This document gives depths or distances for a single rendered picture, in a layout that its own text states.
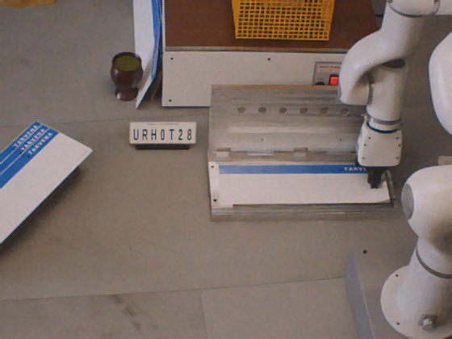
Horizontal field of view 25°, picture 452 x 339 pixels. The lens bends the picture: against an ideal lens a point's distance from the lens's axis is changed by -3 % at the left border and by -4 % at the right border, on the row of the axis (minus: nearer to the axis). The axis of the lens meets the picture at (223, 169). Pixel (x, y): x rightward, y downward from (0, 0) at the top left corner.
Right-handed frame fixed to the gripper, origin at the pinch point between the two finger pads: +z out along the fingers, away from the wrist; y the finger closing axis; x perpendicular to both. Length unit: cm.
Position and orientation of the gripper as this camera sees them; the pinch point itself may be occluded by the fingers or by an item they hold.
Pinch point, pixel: (374, 178)
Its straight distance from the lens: 244.0
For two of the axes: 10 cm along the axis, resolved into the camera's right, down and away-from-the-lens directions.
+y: 10.0, 0.0, 0.9
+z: -0.5, 8.2, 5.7
